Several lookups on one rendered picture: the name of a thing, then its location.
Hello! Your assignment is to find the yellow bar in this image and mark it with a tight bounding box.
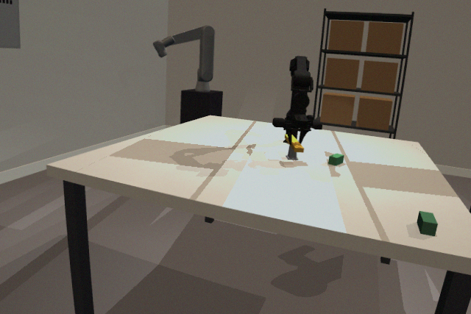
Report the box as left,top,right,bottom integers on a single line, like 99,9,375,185
285,135,304,153

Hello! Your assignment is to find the green rectangular block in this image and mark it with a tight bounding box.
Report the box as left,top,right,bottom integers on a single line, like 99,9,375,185
328,154,344,166

